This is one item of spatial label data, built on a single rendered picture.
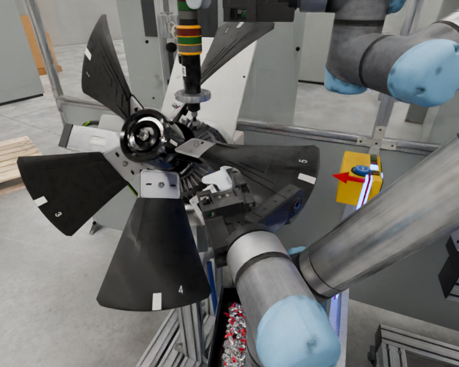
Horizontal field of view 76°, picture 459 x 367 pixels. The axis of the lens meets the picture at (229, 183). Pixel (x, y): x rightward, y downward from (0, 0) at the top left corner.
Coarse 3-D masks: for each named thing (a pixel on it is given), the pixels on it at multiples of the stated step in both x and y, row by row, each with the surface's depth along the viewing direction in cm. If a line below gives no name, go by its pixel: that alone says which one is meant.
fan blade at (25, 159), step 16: (32, 160) 69; (48, 160) 68; (64, 160) 67; (80, 160) 67; (96, 160) 67; (32, 176) 70; (48, 176) 69; (64, 176) 69; (80, 176) 69; (96, 176) 69; (112, 176) 69; (32, 192) 71; (48, 192) 71; (64, 192) 71; (80, 192) 71; (96, 192) 71; (112, 192) 72; (48, 208) 72; (64, 208) 72; (80, 208) 73; (96, 208) 73; (64, 224) 74; (80, 224) 75
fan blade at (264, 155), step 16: (224, 144) 64; (208, 160) 58; (224, 160) 58; (240, 160) 58; (256, 160) 59; (272, 160) 59; (288, 160) 60; (256, 176) 55; (272, 176) 55; (288, 176) 56; (256, 192) 53; (272, 192) 53; (304, 192) 53
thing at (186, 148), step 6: (192, 138) 67; (186, 144) 64; (192, 144) 64; (204, 144) 65; (210, 144) 66; (180, 150) 60; (186, 150) 61; (192, 150) 62; (198, 150) 62; (204, 150) 62; (192, 156) 59; (198, 156) 59
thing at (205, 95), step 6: (180, 54) 57; (180, 60) 56; (180, 90) 58; (204, 90) 58; (180, 96) 55; (186, 96) 55; (192, 96) 55; (198, 96) 55; (204, 96) 55; (210, 96) 57; (186, 102) 55; (192, 102) 55; (198, 102) 55
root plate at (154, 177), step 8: (144, 176) 63; (152, 176) 64; (160, 176) 65; (168, 176) 66; (176, 176) 67; (144, 184) 63; (152, 184) 64; (168, 184) 66; (176, 184) 67; (144, 192) 62; (152, 192) 63; (160, 192) 64; (168, 192) 65; (176, 192) 66
